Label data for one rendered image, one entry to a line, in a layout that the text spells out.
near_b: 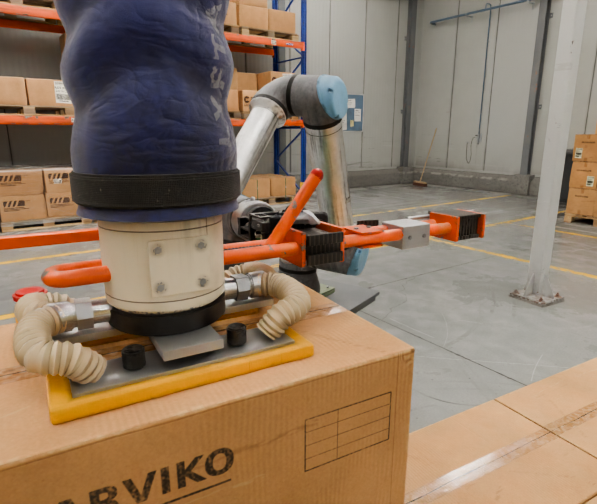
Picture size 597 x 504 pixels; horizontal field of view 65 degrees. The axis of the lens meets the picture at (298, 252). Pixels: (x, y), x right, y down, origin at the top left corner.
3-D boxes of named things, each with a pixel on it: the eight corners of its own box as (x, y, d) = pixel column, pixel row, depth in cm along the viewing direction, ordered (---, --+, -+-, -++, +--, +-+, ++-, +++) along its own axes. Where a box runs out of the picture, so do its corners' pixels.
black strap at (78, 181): (81, 216, 51) (77, 179, 50) (65, 193, 70) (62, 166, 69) (267, 201, 62) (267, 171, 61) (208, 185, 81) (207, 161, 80)
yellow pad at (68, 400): (51, 427, 51) (44, 386, 50) (47, 386, 59) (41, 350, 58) (315, 356, 67) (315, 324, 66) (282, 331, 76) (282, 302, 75)
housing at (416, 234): (403, 250, 87) (404, 226, 86) (379, 243, 92) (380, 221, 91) (430, 246, 90) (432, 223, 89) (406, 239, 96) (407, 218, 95)
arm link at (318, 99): (331, 250, 187) (301, 64, 137) (373, 258, 179) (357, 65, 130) (316, 277, 177) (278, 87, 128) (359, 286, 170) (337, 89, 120)
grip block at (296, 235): (304, 269, 75) (304, 233, 73) (276, 256, 83) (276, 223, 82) (347, 262, 79) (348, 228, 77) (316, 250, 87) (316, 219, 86)
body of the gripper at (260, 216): (262, 257, 86) (237, 243, 96) (303, 251, 90) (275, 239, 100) (261, 216, 84) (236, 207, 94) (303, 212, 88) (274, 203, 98)
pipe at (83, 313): (45, 389, 52) (38, 342, 50) (39, 315, 73) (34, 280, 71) (308, 328, 68) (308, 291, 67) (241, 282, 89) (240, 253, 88)
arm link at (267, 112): (262, 65, 139) (149, 254, 111) (299, 65, 134) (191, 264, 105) (274, 95, 148) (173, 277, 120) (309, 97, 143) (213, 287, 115)
